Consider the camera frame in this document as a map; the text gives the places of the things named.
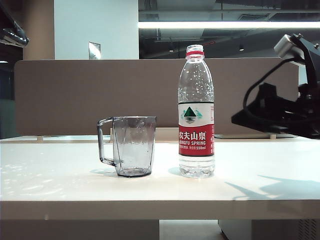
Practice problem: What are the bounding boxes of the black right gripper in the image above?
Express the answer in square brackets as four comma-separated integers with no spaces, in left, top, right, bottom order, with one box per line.
[231,83,320,140]

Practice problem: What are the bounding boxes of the Nongfu Spring water bottle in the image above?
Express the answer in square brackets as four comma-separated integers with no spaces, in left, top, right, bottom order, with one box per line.
[177,44,216,179]

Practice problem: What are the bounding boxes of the clear grey faceted mug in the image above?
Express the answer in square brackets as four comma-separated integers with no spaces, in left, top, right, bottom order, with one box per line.
[96,116,157,179]

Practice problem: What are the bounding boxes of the white ceiling light strip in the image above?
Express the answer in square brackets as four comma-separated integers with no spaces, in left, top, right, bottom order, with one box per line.
[138,21,320,30]

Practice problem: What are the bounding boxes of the grey cabinet with vent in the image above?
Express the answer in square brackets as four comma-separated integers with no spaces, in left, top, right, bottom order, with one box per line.
[218,219,320,240]

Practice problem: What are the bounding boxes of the brown fabric desk partition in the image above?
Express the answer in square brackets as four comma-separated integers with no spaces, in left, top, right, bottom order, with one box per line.
[14,57,300,137]

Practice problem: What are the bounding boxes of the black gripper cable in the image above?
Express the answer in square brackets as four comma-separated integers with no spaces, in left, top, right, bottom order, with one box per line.
[243,57,296,127]

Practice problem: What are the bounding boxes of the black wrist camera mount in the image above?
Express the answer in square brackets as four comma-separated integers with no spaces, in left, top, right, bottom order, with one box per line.
[296,34,320,87]

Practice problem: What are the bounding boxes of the silver wall plate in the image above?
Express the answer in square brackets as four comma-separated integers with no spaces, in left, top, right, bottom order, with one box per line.
[87,41,101,61]

